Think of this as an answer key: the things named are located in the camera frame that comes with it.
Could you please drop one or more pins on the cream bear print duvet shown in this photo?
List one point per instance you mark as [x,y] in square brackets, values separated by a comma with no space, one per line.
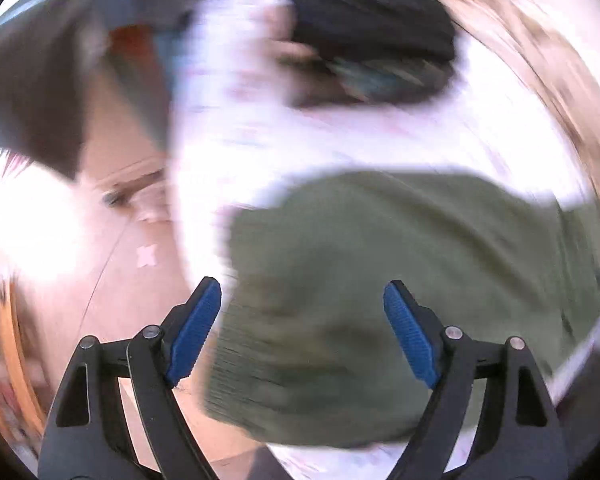
[547,63]

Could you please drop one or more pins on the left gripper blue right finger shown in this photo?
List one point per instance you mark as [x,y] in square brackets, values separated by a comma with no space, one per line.
[518,434]

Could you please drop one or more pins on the black folded garment on stack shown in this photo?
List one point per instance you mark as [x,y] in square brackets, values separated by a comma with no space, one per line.
[370,30]

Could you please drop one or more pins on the floral white bed sheet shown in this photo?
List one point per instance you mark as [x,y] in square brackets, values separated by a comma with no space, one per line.
[239,144]

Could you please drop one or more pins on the teal patterned folded blanket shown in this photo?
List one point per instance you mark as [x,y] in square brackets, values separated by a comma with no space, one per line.
[405,80]

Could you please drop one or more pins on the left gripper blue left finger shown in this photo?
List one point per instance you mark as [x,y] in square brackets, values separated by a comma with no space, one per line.
[86,434]

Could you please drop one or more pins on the olive green cargo pants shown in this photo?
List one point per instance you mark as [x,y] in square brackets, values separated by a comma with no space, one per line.
[317,343]

